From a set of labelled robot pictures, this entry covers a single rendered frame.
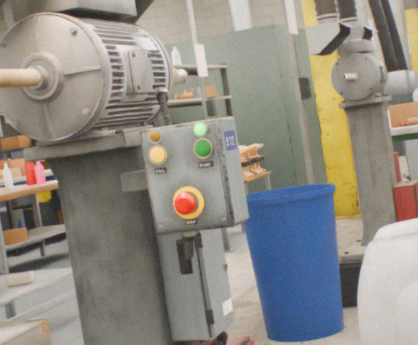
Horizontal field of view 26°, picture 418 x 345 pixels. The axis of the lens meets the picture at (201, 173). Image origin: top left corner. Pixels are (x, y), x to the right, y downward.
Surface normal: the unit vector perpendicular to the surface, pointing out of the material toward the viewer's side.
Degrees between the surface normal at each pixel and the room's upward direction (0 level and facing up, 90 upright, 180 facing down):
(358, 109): 107
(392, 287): 85
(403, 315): 83
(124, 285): 90
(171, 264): 90
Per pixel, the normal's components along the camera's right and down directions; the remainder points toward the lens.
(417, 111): 0.47, -0.03
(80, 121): -0.02, 0.46
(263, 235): -0.62, 0.19
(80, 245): -0.35, 0.11
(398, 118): -0.87, 0.16
